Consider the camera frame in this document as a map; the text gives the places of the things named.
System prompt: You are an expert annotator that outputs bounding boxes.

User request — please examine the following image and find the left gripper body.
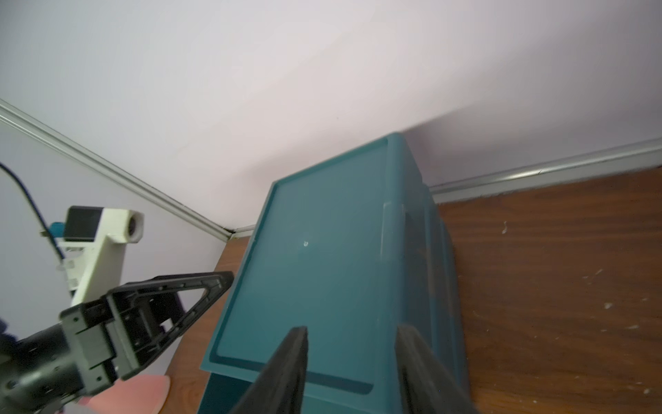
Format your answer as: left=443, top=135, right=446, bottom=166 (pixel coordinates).
left=0, top=299, right=117, bottom=414

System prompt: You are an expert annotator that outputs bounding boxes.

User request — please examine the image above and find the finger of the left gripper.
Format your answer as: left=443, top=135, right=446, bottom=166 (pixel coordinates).
left=105, top=270, right=235, bottom=381

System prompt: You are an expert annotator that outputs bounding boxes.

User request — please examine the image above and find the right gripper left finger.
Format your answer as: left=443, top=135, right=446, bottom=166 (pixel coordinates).
left=230, top=326, right=309, bottom=414

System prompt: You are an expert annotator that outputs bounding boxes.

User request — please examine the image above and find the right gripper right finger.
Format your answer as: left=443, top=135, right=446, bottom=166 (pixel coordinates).
left=395, top=324, right=478, bottom=414

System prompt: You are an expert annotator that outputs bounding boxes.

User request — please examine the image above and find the teal three-drawer cabinet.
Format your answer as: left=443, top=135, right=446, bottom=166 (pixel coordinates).
left=199, top=134, right=470, bottom=413

